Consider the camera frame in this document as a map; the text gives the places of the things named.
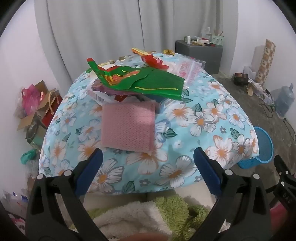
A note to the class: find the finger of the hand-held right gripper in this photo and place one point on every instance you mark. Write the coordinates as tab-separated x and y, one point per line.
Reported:
285	171

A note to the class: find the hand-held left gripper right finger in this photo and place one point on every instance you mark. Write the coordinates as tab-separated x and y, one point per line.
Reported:
208	172

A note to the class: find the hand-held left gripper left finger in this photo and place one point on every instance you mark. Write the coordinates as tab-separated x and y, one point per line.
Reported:
91	171

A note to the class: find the blue plastic basket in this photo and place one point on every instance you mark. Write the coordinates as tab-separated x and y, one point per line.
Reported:
263	148

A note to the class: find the green snack wrapper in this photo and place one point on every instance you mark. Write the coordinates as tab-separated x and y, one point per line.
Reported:
157	81

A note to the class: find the pink clothing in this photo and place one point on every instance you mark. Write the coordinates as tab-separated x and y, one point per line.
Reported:
283	220

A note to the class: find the pink bubble mailer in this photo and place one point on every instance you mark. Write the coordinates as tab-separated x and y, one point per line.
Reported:
127	127

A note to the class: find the blue floral cloth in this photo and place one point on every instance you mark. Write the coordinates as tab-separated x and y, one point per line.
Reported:
196	115

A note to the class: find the green white fluffy blanket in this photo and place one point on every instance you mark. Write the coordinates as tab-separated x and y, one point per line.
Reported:
129	215

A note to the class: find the teal cloth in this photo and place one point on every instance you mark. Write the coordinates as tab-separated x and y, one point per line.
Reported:
27	156

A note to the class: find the large water jug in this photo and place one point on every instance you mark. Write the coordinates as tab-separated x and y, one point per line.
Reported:
284	102

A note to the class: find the red gift bag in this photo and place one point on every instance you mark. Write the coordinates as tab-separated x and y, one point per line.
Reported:
52	111

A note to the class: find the white carton box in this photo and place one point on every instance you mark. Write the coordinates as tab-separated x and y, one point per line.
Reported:
101	98

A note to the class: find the blue carton box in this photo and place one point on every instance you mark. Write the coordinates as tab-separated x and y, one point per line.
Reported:
161	105

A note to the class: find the open cardboard box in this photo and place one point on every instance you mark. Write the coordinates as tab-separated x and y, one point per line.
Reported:
25	121

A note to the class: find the dark purple wrapper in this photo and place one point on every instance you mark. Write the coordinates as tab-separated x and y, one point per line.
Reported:
104	89

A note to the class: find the pink plastic bag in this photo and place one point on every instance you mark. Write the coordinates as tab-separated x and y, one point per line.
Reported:
31	99

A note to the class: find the dark box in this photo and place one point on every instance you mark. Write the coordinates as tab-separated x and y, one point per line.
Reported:
240	79

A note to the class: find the clear zip bag red print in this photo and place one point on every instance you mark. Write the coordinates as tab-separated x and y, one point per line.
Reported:
189	69

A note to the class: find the patterned paper roll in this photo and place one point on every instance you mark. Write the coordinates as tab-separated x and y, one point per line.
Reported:
264	62

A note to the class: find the grey cabinet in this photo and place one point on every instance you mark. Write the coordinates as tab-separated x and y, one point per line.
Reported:
196	56

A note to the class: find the red crumpled wrapper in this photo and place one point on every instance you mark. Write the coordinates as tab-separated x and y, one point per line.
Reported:
156	62

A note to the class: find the gold foil wrapper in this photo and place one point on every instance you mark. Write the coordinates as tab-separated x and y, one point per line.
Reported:
168	52

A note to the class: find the yellow red flat wrapper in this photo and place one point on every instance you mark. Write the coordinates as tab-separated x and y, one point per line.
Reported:
140	51

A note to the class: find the pale green pen holder box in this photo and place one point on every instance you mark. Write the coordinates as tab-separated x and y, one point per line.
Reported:
217	40

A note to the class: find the small white bottle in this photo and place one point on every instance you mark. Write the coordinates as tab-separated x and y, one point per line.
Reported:
189	39

